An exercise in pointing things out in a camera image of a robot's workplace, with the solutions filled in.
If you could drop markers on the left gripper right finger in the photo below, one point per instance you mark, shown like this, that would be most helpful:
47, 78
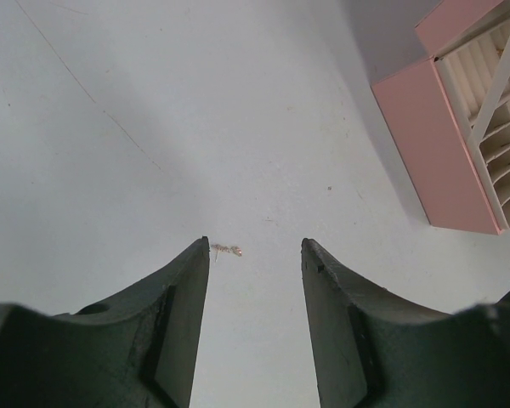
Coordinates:
373, 348

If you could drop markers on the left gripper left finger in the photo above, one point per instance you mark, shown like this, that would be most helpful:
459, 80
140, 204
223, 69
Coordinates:
136, 348

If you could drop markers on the pink jewelry box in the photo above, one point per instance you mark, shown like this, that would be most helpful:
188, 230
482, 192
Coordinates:
449, 116

